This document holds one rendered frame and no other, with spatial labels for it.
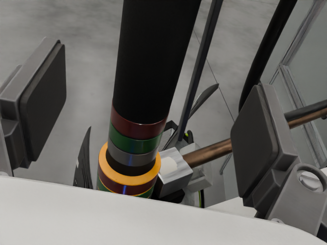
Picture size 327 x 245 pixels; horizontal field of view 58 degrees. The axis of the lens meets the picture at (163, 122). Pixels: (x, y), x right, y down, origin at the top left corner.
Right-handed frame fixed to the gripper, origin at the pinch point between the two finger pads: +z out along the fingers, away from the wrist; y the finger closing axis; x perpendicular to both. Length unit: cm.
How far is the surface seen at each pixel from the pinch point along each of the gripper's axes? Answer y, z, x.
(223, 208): 23, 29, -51
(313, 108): 18.3, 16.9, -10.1
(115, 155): -1.5, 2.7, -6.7
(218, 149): 7.1, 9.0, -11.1
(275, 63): 125, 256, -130
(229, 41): 99, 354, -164
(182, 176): 3.9, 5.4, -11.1
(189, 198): 16, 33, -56
